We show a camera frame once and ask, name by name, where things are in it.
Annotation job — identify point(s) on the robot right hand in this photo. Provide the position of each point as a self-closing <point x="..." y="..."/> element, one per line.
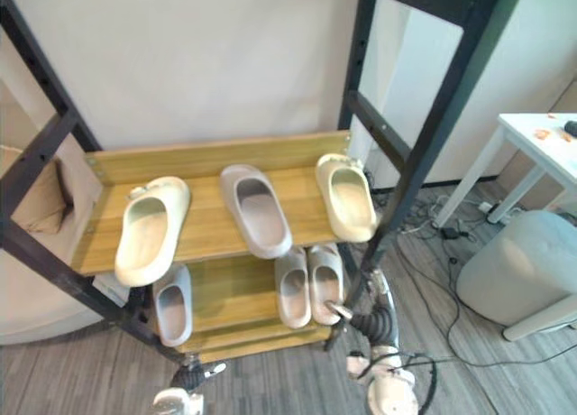
<point x="376" y="322"/>

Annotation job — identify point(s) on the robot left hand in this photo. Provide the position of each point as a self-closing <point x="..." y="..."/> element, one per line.
<point x="191" y="376"/>

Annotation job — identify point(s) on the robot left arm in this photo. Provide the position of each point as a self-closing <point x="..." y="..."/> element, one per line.
<point x="178" y="401"/>

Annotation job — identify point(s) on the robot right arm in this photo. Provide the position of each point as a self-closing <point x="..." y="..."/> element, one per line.
<point x="387" y="383"/>

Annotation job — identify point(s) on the narrow wooden rack shelf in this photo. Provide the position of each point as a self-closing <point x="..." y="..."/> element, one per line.
<point x="234" y="293"/>

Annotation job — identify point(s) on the wide wooden rack shelf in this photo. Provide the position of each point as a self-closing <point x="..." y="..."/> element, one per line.
<point x="212" y="216"/>

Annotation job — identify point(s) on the pale beige slipper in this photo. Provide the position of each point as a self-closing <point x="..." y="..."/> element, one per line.
<point x="325" y="288"/>
<point x="293" y="297"/>

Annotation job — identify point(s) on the small grey slipper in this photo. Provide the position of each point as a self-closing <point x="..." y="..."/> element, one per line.
<point x="173" y="311"/>

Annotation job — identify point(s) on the black power adapter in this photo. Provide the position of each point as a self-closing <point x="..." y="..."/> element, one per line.
<point x="449" y="233"/>

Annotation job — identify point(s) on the cream slipper with beaded trim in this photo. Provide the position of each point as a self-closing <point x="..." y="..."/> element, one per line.
<point x="349" y="198"/>

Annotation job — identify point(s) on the light grey round stool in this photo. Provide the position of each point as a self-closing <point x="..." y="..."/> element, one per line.
<point x="518" y="270"/>

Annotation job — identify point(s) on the large grey slipper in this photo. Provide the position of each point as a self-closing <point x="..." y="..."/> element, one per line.
<point x="259" y="216"/>

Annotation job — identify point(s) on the white sofa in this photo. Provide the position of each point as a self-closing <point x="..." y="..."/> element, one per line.
<point x="40" y="297"/>

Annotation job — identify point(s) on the beige cushion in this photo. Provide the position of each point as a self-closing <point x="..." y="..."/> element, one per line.
<point x="43" y="198"/>

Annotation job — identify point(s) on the white table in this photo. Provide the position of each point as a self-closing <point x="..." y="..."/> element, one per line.
<point x="532" y="144"/>

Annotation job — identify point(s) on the orange scrap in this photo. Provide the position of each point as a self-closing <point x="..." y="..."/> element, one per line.
<point x="542" y="134"/>
<point x="569" y="136"/>

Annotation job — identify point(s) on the small dark object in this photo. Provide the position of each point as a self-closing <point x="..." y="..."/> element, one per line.
<point x="571" y="127"/>

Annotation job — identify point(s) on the black metal rack frame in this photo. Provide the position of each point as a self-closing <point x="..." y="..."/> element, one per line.
<point x="409" y="171"/>

